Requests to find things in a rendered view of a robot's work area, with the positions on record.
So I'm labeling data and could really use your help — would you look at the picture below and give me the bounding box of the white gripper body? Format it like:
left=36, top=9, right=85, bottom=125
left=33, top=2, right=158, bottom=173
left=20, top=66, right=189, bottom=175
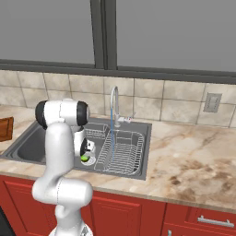
left=85, top=148, right=97, bottom=159

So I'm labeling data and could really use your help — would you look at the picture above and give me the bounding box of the silver sink faucet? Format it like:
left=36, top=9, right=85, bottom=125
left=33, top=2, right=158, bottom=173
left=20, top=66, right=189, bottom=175
left=109, top=86, right=136, bottom=129

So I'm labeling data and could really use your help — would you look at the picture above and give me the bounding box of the grey steel sink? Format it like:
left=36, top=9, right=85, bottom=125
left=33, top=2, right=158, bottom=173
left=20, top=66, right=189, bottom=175
left=0, top=113, right=154, bottom=182

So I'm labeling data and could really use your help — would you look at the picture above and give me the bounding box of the brown wooden cutting board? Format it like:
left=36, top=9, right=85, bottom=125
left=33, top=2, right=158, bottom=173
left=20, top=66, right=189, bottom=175
left=0, top=116, right=15, bottom=143

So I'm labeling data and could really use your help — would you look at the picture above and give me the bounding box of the blue water stream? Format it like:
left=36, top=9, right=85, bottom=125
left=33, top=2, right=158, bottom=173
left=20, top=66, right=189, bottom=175
left=110, top=91, right=115, bottom=163

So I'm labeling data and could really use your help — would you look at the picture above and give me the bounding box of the red cabinet door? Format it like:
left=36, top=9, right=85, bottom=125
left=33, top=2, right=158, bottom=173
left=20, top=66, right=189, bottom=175
left=159, top=222, right=236, bottom=236
left=80, top=190, right=168, bottom=236
left=0, top=174, right=60, bottom=236

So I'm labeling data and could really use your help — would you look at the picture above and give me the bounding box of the black dishwasher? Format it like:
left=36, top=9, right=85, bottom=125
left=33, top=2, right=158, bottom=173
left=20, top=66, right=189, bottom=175
left=0, top=206, right=17, bottom=236

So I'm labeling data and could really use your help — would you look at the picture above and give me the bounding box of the red drawer front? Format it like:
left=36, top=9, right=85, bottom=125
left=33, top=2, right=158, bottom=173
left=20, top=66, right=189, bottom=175
left=164, top=202, right=236, bottom=230

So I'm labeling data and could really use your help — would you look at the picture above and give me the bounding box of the grey framed window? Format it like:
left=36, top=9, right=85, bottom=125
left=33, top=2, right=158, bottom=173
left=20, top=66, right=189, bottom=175
left=0, top=0, right=236, bottom=86

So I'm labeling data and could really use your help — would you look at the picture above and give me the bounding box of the white wire dish rack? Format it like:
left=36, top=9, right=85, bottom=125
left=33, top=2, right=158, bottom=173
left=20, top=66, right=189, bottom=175
left=84, top=122, right=146, bottom=177

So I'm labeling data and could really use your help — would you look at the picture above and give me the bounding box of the grey wall power outlet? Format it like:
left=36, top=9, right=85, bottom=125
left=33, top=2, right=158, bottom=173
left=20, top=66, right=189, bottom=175
left=203, top=91, right=223, bottom=113

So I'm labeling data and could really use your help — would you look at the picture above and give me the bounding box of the silver drawer handle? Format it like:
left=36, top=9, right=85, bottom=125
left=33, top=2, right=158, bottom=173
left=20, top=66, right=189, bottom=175
left=196, top=215, right=235, bottom=229

